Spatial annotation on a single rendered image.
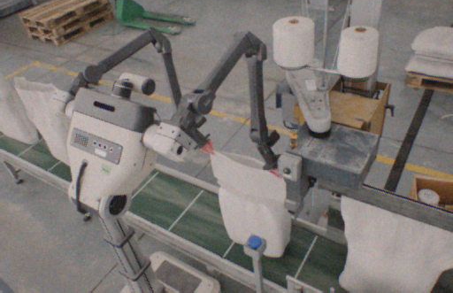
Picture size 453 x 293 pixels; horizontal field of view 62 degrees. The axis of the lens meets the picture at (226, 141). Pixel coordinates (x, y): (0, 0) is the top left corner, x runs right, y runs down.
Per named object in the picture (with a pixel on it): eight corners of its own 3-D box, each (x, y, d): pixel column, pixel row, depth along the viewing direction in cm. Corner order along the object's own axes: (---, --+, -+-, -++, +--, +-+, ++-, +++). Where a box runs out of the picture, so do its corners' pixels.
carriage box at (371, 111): (310, 162, 180) (311, 108, 161) (334, 123, 201) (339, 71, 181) (362, 178, 169) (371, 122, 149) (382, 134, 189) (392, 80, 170)
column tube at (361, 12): (327, 256, 253) (352, -4, 144) (333, 242, 261) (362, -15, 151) (344, 263, 248) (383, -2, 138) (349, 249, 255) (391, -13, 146)
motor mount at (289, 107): (280, 122, 186) (280, 94, 176) (286, 115, 190) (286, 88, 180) (336, 136, 173) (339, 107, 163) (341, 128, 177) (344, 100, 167)
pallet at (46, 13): (22, 22, 618) (18, 14, 609) (81, -2, 688) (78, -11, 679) (49, 30, 576) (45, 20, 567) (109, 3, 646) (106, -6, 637)
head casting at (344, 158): (284, 198, 159) (283, 145, 141) (307, 162, 174) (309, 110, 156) (355, 224, 145) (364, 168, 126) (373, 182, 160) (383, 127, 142)
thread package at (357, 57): (330, 75, 144) (333, 34, 133) (342, 58, 153) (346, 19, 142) (369, 83, 137) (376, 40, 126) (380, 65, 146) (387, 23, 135)
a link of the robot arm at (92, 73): (150, 25, 188) (157, 19, 180) (165, 48, 193) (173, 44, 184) (75, 73, 171) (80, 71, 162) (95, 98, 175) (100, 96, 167)
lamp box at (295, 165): (278, 175, 146) (278, 158, 140) (283, 168, 148) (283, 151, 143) (296, 181, 142) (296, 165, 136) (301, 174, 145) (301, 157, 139)
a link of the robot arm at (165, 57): (152, 43, 189) (159, 39, 180) (162, 42, 192) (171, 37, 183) (173, 126, 197) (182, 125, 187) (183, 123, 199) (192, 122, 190)
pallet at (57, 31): (26, 31, 627) (22, 22, 618) (81, 4, 701) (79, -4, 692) (57, 37, 587) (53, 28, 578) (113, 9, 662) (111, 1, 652)
